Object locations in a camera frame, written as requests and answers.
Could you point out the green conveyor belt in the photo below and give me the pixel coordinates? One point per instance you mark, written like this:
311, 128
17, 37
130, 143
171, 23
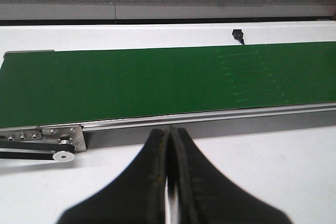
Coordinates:
53, 87

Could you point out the black drive timing belt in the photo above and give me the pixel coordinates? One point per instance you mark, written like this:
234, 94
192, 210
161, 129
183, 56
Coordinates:
27, 150

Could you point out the aluminium conveyor side rail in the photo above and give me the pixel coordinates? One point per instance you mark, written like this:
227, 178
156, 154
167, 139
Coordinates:
205, 116

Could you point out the silver timing pulley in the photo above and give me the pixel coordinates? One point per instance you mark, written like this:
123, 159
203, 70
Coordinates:
64, 153

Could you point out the steel motor side bracket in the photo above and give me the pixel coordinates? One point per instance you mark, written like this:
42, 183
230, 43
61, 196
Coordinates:
46, 134

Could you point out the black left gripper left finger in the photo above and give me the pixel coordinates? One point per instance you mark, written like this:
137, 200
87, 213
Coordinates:
135, 196

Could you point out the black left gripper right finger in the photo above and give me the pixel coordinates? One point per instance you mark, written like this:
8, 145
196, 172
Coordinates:
200, 193

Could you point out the black photoelectric sensor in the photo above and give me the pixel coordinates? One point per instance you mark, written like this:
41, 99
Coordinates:
238, 35

